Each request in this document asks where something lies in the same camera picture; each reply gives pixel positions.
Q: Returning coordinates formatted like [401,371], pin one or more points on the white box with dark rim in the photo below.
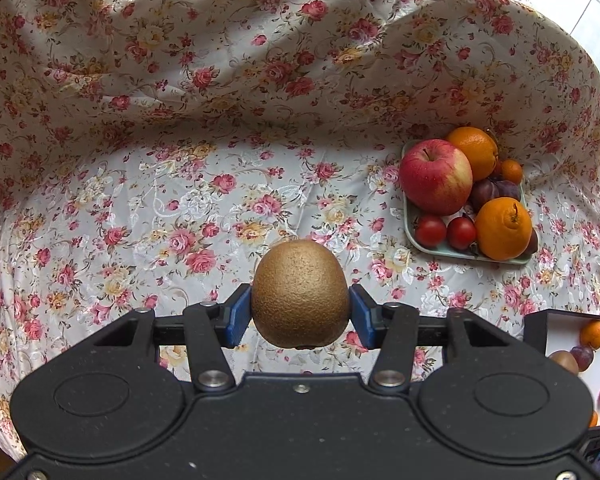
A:
[571,339]

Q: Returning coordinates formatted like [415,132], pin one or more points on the green fruit plate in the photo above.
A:
[443,250]

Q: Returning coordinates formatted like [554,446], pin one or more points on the brown kiwi in box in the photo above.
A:
[566,360]

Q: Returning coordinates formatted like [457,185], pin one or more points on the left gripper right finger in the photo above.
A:
[392,329]

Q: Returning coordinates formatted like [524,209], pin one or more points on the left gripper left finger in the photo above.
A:
[209,328]

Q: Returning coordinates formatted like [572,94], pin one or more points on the floral tablecloth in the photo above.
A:
[151,151]

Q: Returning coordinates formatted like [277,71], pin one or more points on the large orange behind apple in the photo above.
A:
[479,148]

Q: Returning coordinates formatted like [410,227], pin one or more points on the red apple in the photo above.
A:
[436,177]

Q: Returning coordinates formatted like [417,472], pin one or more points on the large orange with stem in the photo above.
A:
[504,228]

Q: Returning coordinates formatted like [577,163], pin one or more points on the orange mandarin left in box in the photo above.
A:
[590,335]

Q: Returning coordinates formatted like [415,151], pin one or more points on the purple plum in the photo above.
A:
[584,355]
[508,188]
[482,192]

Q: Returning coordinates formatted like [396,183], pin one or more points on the orange mandarin right in box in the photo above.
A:
[594,420]

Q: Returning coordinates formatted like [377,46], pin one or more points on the brown kiwi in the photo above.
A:
[566,360]
[299,296]

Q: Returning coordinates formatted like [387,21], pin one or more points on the red cherry tomato on plate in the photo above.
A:
[429,230]

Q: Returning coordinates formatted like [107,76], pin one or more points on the orange mandarin in box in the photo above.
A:
[590,335]
[594,420]

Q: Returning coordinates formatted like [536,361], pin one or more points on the small orange kumquat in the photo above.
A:
[511,171]

